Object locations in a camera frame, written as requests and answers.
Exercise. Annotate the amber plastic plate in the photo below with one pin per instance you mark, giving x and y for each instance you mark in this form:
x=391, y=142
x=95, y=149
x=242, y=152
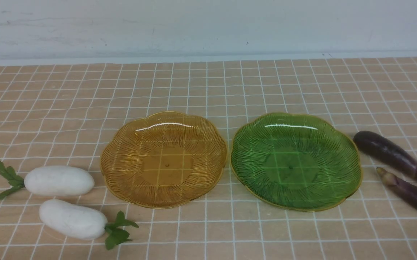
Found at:
x=164, y=160

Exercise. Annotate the white radish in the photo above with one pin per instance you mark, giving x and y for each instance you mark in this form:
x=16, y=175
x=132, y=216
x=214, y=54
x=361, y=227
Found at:
x=48, y=181
x=85, y=223

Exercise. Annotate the green plastic plate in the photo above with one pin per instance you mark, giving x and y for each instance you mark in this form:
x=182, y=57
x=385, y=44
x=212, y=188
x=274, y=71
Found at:
x=296, y=161

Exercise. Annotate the purple eggplant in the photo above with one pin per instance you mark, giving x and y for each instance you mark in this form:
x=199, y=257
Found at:
x=384, y=150
x=404, y=190

